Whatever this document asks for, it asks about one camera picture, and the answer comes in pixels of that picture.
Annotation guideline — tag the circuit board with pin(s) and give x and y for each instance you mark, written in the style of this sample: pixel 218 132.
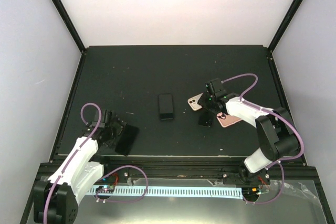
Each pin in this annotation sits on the circuit board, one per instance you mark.
pixel 105 189
pixel 254 191

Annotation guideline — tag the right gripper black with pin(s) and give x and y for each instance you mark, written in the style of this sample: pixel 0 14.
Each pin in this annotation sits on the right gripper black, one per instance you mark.
pixel 202 102

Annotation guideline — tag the white slotted cable duct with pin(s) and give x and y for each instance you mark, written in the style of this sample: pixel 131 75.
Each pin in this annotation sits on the white slotted cable duct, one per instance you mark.
pixel 177 191

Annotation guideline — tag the right circuit board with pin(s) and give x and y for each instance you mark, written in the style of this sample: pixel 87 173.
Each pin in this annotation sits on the right circuit board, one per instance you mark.
pixel 254 191

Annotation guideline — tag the black frame post left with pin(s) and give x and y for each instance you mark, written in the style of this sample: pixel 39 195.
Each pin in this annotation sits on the black frame post left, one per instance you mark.
pixel 69 24

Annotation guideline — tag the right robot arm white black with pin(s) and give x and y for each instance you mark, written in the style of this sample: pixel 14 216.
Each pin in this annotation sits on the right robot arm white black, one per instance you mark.
pixel 277 136

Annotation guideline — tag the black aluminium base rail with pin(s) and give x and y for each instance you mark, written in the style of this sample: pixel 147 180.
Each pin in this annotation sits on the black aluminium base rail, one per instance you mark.
pixel 223 168

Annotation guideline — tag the black frame post right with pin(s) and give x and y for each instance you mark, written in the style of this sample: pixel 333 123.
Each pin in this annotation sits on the black frame post right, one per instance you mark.
pixel 293 8

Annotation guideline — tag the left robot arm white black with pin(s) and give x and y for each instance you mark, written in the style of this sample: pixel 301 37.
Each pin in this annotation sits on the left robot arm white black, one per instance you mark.
pixel 56 199

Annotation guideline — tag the left circuit board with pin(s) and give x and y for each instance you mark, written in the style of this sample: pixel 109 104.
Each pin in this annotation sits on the left circuit board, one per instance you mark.
pixel 105 189

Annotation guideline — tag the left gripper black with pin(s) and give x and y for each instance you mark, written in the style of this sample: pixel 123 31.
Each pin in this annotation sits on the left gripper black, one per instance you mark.
pixel 118 127

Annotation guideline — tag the pink phone case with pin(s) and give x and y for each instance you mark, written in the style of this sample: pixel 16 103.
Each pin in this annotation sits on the pink phone case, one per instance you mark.
pixel 227 120

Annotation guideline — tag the black frame post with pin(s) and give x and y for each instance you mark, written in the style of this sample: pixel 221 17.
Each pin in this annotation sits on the black frame post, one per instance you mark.
pixel 293 8
pixel 69 24

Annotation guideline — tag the black phone with dual camera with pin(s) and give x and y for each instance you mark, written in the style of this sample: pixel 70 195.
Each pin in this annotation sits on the black phone with dual camera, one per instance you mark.
pixel 166 107

